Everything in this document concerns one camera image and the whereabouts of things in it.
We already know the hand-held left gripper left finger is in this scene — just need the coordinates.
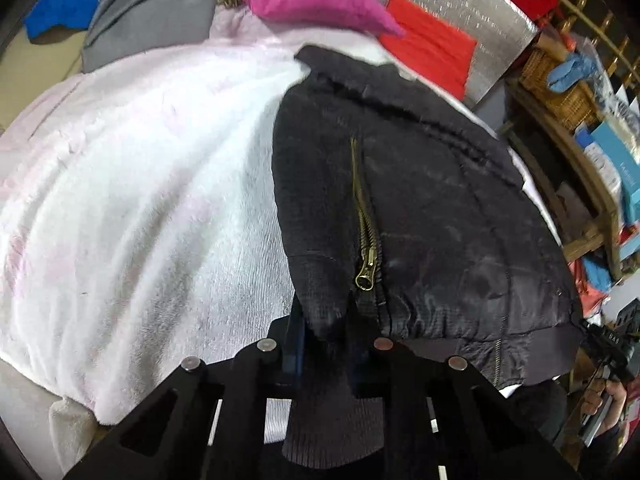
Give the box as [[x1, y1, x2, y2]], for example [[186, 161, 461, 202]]
[[62, 305, 308, 480]]

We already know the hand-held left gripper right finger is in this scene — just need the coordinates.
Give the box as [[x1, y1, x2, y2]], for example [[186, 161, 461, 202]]
[[350, 330, 583, 480]]

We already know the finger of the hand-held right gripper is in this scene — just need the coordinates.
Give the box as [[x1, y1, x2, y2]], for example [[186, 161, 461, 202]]
[[579, 321, 608, 351]]

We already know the black quilted jacket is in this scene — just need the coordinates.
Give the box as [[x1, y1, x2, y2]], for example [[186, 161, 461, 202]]
[[272, 45, 586, 468]]

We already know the person's right forearm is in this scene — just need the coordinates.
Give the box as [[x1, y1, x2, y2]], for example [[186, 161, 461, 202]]
[[582, 422, 636, 480]]

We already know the stack of folded clothes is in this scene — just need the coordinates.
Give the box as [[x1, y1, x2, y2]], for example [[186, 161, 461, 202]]
[[567, 225, 640, 321]]

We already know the person's right hand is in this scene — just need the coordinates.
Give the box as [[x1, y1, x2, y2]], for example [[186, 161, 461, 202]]
[[582, 380, 629, 433]]

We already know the light blue cardboard box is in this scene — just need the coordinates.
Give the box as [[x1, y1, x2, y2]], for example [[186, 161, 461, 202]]
[[575, 120, 640, 226]]

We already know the white printed packet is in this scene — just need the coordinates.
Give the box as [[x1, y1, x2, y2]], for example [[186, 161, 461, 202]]
[[585, 142, 623, 196]]

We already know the white fluffy blanket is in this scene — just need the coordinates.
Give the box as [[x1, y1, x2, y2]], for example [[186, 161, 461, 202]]
[[0, 7, 563, 476]]

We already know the wicker basket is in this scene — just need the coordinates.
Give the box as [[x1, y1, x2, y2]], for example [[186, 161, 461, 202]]
[[517, 45, 601, 126]]

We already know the light blue cloth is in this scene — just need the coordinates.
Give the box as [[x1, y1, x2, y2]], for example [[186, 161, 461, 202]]
[[546, 52, 598, 93]]

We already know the wooden stair railing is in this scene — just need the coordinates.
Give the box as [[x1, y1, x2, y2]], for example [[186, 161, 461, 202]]
[[542, 0, 640, 76]]

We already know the silver foil mat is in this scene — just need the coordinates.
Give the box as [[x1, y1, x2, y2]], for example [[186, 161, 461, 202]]
[[310, 0, 543, 106]]

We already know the grey garment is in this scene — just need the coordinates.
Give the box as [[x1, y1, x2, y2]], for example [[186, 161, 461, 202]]
[[81, 0, 226, 73]]

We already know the beige sofa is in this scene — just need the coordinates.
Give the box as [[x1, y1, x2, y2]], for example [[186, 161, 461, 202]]
[[0, 30, 86, 131]]

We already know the blue garment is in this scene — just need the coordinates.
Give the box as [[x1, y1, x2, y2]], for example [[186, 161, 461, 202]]
[[25, 0, 101, 41]]

